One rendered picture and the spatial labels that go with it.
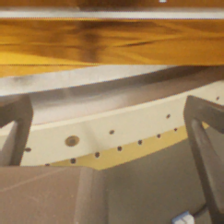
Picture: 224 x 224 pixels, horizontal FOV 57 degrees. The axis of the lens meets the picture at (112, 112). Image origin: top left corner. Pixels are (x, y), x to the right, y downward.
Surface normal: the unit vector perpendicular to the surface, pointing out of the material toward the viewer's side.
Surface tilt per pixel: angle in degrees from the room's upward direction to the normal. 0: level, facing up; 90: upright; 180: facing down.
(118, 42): 90
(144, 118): 90
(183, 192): 62
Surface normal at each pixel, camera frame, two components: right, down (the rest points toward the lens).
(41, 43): 0.00, 0.59
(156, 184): 0.38, 0.10
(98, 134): 0.33, 0.56
